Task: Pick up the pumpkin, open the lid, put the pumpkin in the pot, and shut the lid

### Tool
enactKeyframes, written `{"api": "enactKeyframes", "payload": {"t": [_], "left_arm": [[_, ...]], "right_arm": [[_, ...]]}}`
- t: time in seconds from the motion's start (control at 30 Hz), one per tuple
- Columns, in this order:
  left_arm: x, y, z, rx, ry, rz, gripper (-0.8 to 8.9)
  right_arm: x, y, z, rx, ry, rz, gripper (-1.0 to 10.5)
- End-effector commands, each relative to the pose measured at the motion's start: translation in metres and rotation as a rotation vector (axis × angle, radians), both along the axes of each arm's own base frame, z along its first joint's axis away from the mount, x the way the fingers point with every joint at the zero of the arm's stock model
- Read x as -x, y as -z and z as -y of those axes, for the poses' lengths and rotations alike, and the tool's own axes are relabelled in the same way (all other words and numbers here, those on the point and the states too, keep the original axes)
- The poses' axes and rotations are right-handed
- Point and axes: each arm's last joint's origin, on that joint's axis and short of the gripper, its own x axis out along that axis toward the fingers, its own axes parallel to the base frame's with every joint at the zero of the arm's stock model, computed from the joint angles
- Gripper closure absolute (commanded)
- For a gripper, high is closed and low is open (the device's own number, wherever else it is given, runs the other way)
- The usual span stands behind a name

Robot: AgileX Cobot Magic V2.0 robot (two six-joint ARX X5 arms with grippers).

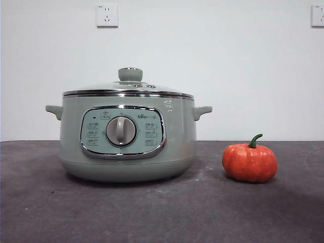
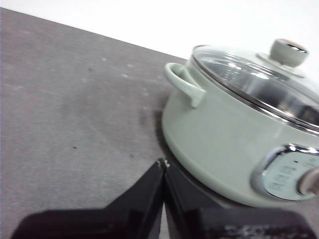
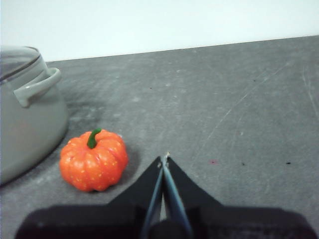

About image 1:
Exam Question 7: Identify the white wall socket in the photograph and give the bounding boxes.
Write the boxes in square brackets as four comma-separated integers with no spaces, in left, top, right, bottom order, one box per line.
[96,4,119,29]
[311,4,324,29]

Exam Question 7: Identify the small orange pumpkin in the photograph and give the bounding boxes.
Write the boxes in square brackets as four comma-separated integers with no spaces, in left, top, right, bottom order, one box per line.
[222,133,278,184]

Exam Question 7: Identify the sage green electric pot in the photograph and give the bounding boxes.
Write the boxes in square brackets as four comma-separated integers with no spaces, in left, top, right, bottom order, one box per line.
[45,93,213,183]

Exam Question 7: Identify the glass lid with green knob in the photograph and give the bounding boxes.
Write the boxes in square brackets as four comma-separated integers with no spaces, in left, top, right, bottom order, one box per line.
[62,66,195,98]

